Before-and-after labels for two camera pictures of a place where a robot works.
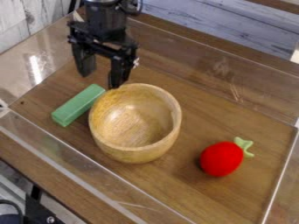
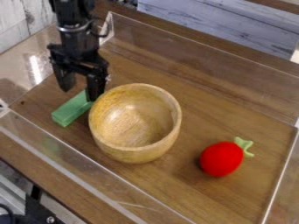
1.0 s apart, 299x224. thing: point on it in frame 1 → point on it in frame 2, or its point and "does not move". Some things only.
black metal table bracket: x=37 y=213 does not move
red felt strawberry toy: x=221 y=157 does not move
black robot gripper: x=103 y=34 → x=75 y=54
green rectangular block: x=69 y=111 does not move
